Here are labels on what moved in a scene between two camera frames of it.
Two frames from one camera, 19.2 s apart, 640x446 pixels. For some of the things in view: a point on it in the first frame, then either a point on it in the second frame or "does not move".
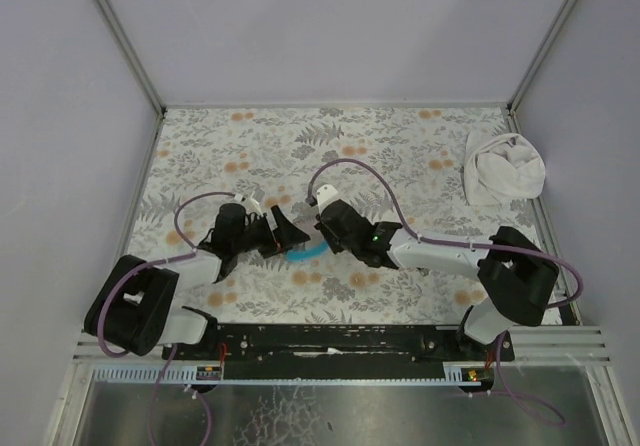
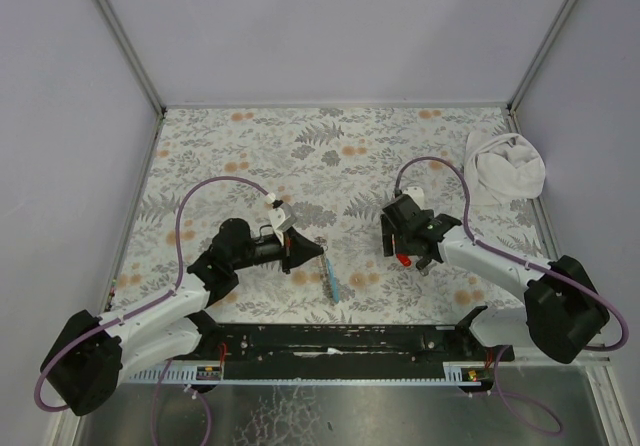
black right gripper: [325, 223] → [395, 223]
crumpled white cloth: [500, 168] does not move
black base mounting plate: [344, 344] does not move
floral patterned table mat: [400, 165] does not move
